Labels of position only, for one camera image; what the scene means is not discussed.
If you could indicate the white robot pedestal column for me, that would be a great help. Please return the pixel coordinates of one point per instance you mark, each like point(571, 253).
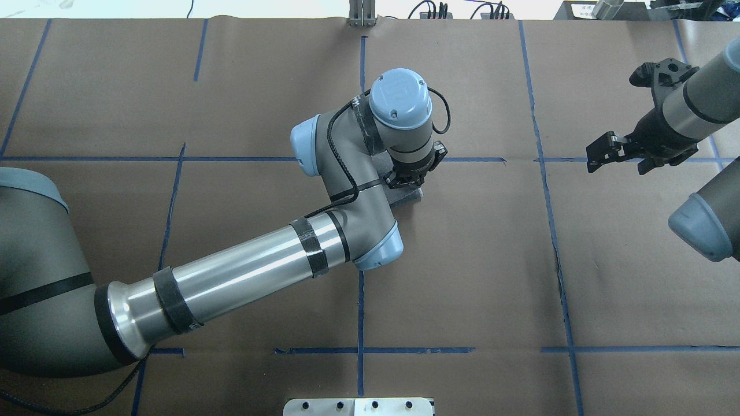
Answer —
point(360, 406)

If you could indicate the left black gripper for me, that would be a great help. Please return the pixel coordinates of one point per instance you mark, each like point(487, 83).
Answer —
point(406, 175)

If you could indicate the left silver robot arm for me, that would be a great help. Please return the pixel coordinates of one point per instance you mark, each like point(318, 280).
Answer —
point(57, 322)

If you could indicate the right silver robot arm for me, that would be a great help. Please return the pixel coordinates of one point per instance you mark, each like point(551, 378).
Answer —
point(690, 103)

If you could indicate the pink towel with white edging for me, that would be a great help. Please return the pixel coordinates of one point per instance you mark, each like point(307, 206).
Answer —
point(395, 196)

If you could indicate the small metal cup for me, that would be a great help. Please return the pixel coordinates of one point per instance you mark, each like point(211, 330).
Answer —
point(606, 9)

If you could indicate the lower orange black connector box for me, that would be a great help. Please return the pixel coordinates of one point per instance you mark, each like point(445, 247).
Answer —
point(494, 10)

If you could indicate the orange black connector box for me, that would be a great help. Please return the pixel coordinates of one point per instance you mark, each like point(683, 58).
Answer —
point(431, 10)
point(494, 10)

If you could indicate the upper orange black connector box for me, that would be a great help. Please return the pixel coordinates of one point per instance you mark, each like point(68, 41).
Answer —
point(431, 10)

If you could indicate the black flat box under cup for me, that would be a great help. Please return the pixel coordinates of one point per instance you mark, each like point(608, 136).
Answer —
point(580, 11)

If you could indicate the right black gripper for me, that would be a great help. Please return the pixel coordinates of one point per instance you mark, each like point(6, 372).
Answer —
point(652, 131)

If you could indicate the aluminium frame post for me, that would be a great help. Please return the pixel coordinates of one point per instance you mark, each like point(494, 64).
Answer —
point(362, 13)

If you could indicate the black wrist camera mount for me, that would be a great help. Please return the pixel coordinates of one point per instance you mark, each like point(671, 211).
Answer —
point(662, 77)

